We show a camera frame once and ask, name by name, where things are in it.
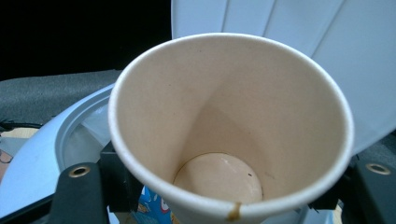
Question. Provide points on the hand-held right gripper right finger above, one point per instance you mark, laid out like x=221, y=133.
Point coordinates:
x=370, y=193

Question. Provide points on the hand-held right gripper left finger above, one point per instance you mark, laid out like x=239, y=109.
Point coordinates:
x=81, y=193

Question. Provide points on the translucent plastic trash bag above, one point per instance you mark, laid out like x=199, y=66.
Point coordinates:
x=90, y=130

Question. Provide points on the blue and red snack box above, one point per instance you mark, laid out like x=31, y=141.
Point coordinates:
x=151, y=207

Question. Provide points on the beige paper cup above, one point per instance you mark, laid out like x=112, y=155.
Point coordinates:
x=218, y=109

